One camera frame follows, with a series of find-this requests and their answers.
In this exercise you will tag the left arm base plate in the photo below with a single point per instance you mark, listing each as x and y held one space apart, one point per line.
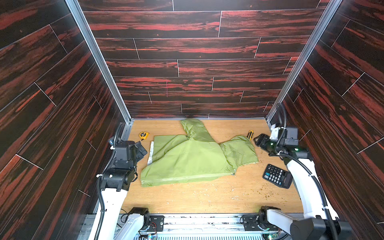
150 223

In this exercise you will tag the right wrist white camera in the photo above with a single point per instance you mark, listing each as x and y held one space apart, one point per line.
274 133

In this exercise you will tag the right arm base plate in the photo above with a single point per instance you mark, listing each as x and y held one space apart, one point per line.
253 223

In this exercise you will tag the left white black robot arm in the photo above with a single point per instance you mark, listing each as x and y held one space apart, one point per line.
112 189

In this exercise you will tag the yellow black utility knife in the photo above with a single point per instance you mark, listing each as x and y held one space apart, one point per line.
250 134

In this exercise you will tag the green Snoopy zip jacket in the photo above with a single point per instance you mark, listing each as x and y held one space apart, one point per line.
195 157

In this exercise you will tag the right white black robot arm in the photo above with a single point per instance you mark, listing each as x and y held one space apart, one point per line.
320 222

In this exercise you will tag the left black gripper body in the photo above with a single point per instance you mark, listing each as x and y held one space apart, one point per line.
139 150

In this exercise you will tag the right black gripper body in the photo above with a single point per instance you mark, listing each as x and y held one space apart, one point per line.
263 144

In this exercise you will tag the aluminium front rail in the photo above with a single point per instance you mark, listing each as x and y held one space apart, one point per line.
195 227

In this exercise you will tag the dark grey calculator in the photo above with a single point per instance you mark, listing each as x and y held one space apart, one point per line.
277 176

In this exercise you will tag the yellow tape measure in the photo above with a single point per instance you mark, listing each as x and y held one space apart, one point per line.
143 135

